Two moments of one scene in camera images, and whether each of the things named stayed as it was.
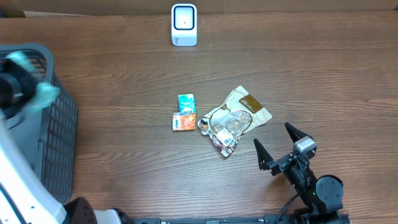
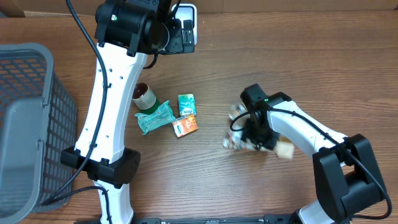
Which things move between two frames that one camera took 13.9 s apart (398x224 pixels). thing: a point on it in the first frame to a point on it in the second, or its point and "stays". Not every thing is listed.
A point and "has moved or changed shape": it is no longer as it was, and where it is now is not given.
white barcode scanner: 184,25 stays
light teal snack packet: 46,94 to 156,119
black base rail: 235,220 stays
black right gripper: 265,159 to 248,136
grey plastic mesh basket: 49,134 stays
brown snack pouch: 238,115 to 237,115
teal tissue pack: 186,103 stays
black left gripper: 15,68 to 179,44
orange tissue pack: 184,121 has moved or changed shape
